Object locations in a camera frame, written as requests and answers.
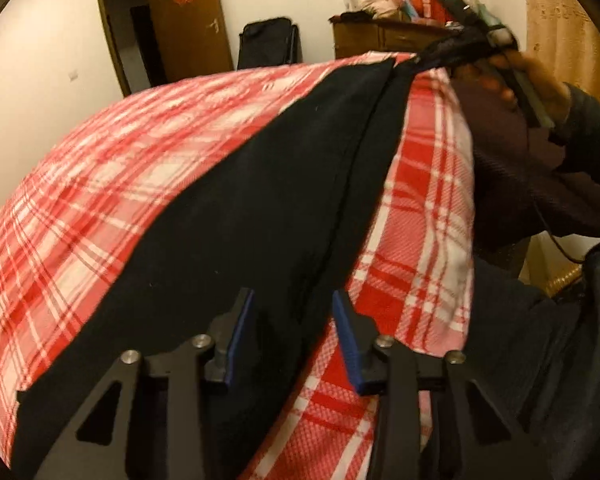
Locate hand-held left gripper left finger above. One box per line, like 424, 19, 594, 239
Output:
32, 287, 257, 480

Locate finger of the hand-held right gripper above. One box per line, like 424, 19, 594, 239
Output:
422, 27, 496, 68

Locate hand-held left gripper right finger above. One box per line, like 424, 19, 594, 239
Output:
331, 289, 576, 480

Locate black pants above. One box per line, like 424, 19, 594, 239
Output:
12, 30, 486, 480

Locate person's right forearm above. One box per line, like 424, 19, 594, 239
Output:
547, 84, 600, 183

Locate person's right hand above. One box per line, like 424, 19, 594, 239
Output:
455, 52, 572, 122

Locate beige patterned curtain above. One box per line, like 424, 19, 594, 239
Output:
522, 0, 600, 117

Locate brown wooden dresser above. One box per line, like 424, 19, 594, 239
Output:
330, 14, 457, 60

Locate pink plastic bag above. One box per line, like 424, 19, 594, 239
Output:
362, 0, 409, 19

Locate person's dark clothed torso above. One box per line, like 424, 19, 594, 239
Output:
420, 80, 600, 480

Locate black suitcase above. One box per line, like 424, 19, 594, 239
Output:
237, 17, 304, 71

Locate red plaid bed sheet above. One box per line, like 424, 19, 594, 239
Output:
0, 50, 477, 480

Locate brown wooden door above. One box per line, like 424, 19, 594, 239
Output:
146, 0, 235, 87

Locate black cable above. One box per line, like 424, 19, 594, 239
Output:
527, 125, 588, 265

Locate brown door frame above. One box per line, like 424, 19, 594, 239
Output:
95, 0, 157, 98

